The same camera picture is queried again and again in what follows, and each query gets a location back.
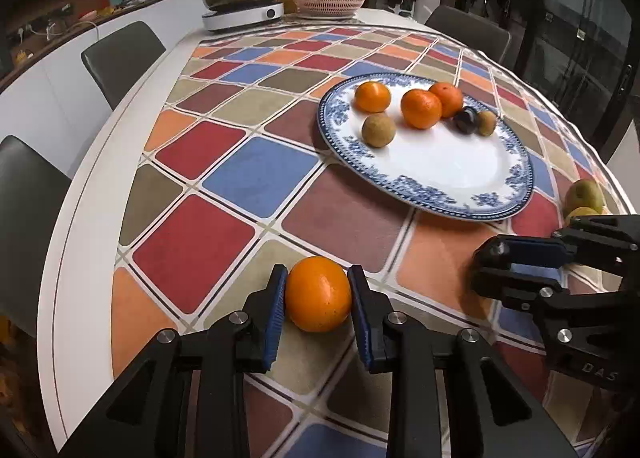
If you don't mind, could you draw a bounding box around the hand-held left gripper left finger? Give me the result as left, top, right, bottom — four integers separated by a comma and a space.
60, 264, 289, 458

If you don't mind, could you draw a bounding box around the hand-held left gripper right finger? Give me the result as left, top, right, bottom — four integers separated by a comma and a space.
347, 264, 581, 458

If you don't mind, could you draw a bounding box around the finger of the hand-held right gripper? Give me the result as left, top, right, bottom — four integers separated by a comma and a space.
475, 214, 640, 271
470, 265, 571, 315

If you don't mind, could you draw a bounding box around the orange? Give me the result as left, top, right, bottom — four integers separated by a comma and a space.
354, 80, 392, 114
285, 256, 353, 334
428, 82, 465, 119
400, 88, 444, 130

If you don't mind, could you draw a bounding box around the yellow pear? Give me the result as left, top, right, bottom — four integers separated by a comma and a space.
564, 206, 603, 225

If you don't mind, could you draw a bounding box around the green apple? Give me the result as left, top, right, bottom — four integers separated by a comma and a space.
564, 179, 608, 213

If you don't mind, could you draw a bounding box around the blue patterned white plate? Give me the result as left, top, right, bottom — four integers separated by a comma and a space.
316, 73, 535, 222

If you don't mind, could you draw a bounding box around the brown kiwi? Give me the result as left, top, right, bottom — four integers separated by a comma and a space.
361, 112, 397, 147
475, 110, 498, 137

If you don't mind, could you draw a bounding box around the dark purple plum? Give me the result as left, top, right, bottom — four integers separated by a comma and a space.
453, 106, 481, 135

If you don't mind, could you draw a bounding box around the colourful checkered tablecloth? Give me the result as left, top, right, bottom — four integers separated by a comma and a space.
111, 25, 626, 458

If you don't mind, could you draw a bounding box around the black framed glass sliding door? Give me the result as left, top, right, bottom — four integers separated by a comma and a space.
457, 0, 632, 151

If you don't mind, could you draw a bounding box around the grey dining chair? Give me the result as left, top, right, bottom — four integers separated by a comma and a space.
0, 135, 73, 324
425, 4, 513, 64
81, 20, 167, 109

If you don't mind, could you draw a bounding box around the white induction cooker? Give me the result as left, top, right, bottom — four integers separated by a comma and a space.
201, 2, 285, 32

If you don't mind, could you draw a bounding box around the pink plastic colander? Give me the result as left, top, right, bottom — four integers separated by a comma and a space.
290, 0, 370, 19

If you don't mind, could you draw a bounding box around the white counter cabinet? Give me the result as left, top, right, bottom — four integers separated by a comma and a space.
0, 0, 273, 171

